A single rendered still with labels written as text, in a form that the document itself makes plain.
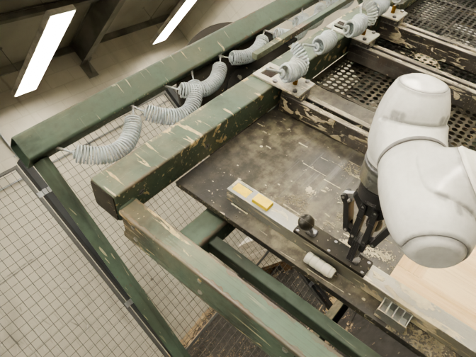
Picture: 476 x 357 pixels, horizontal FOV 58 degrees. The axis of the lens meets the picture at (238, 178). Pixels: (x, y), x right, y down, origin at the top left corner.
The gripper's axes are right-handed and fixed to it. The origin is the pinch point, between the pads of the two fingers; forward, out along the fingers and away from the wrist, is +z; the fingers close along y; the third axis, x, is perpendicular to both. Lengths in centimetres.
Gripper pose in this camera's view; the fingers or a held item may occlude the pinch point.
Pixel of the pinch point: (355, 246)
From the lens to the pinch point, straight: 96.3
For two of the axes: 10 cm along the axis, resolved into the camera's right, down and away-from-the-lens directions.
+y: 7.7, 4.9, -4.2
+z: -0.4, 6.9, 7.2
